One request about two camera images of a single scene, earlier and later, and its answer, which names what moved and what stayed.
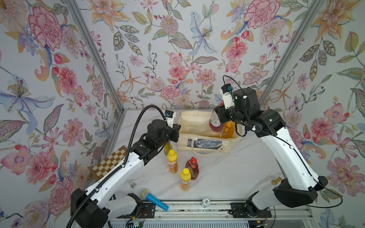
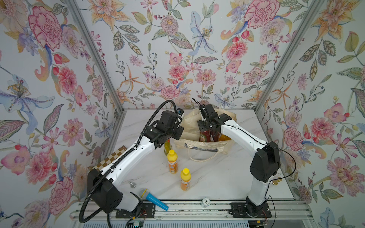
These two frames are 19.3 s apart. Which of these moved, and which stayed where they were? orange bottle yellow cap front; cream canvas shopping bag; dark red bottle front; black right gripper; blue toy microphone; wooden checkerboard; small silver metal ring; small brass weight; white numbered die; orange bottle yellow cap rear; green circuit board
Moved: cream canvas shopping bag; black right gripper; dark red bottle front
Stayed: green circuit board; blue toy microphone; white numbered die; wooden checkerboard; orange bottle yellow cap front; small silver metal ring; small brass weight; orange bottle yellow cap rear
